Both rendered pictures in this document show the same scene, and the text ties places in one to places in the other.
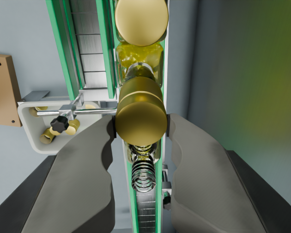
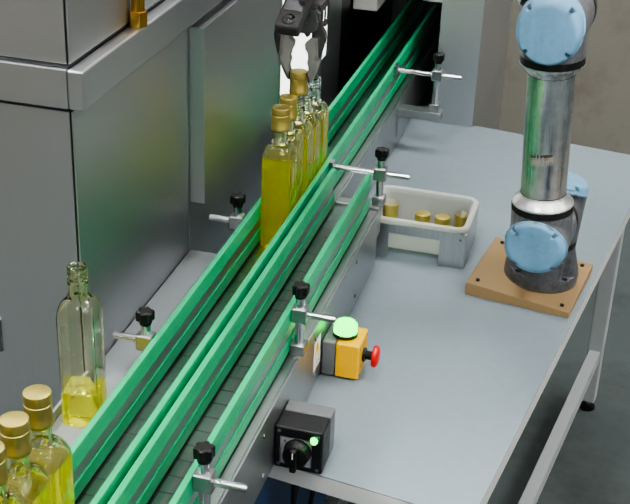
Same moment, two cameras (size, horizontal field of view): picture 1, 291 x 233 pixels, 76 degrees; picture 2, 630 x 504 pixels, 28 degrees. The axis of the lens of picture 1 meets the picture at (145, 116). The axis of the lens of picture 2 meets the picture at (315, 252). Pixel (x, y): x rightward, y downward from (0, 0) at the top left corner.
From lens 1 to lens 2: 2.33 m
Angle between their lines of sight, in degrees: 34
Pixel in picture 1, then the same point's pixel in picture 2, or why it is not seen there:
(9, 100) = (491, 257)
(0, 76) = (485, 273)
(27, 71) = (454, 281)
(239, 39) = (233, 135)
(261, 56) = (235, 109)
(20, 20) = (430, 309)
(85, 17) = not seen: hidden behind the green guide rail
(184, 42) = not seen: hidden behind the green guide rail
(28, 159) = not seen: hidden behind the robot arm
